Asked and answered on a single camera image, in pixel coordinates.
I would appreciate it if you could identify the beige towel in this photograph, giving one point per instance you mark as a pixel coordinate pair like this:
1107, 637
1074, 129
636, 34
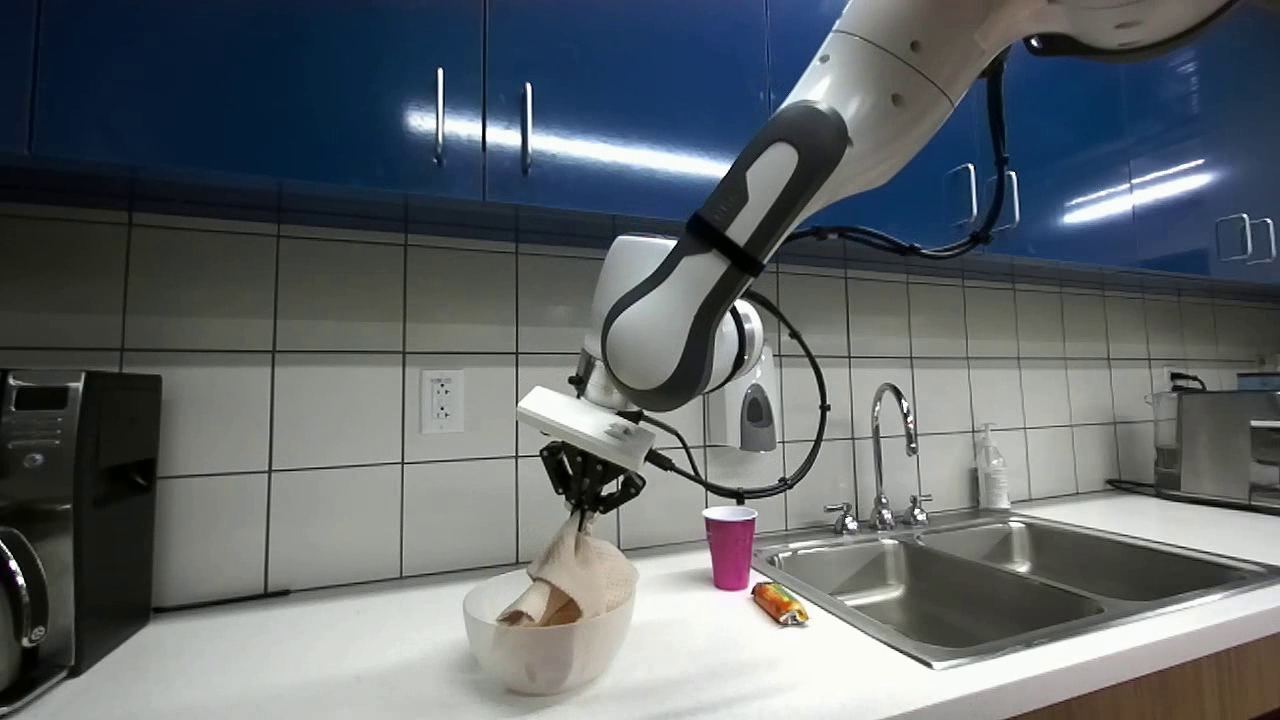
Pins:
582, 574

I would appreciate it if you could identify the wooden lower cabinet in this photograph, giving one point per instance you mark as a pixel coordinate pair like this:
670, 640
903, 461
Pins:
1173, 685

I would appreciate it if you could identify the silver countertop appliance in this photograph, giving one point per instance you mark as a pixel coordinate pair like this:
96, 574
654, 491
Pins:
1220, 441

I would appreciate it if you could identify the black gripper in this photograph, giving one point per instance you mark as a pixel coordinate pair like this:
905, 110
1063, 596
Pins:
595, 483

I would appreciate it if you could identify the yellow orange packet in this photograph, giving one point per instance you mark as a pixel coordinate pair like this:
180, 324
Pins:
782, 607

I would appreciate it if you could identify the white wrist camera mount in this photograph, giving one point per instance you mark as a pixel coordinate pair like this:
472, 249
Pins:
582, 427

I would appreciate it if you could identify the translucent plastic bowl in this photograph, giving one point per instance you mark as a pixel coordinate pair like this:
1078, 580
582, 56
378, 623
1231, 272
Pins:
547, 663

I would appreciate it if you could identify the white wall soap dispenser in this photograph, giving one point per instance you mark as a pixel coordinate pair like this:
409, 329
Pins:
752, 414

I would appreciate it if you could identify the chrome faucet spout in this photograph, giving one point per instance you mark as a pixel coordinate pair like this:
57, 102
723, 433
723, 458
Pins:
880, 453

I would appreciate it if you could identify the silver coffee carafe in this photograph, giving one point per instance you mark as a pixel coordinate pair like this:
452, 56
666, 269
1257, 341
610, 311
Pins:
19, 613

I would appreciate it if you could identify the blue upper cabinet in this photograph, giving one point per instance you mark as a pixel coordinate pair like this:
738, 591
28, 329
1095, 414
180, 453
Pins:
267, 95

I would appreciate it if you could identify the white wall power outlet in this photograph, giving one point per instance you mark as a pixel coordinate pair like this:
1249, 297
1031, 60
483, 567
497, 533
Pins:
440, 402

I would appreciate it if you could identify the black coffee machine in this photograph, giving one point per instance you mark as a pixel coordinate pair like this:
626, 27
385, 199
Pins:
81, 520

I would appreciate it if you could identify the clear soap bottle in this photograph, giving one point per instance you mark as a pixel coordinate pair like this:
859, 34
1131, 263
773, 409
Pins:
990, 475

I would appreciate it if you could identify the stainless steel double sink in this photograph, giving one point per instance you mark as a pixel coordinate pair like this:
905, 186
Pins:
987, 586

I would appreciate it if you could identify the pink plastic cup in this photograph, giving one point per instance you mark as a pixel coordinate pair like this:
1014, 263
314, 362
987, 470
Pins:
731, 545

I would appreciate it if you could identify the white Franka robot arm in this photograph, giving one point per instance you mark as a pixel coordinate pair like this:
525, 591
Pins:
747, 253

